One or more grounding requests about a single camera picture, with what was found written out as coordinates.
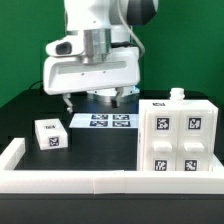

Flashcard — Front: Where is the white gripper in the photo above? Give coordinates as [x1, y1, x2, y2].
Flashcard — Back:
[43, 37, 140, 113]

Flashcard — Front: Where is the small white cabinet top block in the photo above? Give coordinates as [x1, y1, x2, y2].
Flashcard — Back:
[35, 119, 68, 150]

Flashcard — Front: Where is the white cabinet door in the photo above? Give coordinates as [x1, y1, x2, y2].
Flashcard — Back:
[176, 111, 211, 171]
[144, 110, 178, 171]

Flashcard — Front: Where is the white cabinet body box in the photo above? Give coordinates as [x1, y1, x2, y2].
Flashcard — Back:
[137, 88, 218, 171]

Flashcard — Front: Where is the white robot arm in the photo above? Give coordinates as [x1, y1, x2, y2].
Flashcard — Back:
[43, 0, 159, 111]

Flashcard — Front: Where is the white base tag plate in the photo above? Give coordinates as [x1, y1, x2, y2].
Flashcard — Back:
[69, 113, 138, 129]

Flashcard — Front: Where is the white U-shaped fence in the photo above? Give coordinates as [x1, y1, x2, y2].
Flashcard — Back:
[0, 138, 224, 194]

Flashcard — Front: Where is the black cable bundle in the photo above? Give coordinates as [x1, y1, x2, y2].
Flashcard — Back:
[29, 79, 46, 90]

